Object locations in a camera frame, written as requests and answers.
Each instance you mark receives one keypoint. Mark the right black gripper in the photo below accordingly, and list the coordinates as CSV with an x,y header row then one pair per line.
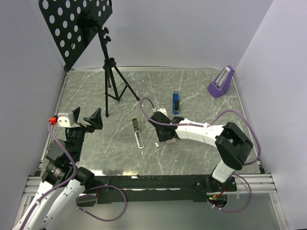
x,y
161,138

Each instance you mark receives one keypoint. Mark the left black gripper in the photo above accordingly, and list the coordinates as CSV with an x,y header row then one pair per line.
x,y
95,120

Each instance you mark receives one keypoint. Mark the small white staple box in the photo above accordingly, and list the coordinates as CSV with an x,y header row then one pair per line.
x,y
171,141

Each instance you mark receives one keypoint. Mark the blue black stapler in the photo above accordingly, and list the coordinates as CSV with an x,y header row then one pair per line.
x,y
175,103

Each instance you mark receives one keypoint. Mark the beige white stapler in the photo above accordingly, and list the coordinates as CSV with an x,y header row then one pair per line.
x,y
137,133

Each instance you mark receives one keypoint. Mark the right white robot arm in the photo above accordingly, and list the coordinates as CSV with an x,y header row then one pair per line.
x,y
231,142

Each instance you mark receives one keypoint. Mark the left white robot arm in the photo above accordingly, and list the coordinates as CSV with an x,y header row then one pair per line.
x,y
62,180

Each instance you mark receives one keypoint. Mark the purple metronome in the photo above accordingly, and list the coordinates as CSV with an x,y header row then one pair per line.
x,y
221,84

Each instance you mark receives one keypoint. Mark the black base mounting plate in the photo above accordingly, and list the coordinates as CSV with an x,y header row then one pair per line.
x,y
145,188

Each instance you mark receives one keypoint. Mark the black perforated music stand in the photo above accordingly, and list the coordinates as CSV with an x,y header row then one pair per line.
x,y
73,25

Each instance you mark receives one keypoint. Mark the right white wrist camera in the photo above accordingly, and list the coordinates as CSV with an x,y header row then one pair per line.
x,y
162,110

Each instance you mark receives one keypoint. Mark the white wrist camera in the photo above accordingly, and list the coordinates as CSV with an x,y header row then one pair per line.
x,y
64,120
162,110

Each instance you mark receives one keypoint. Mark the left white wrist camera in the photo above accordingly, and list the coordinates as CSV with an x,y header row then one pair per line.
x,y
64,120

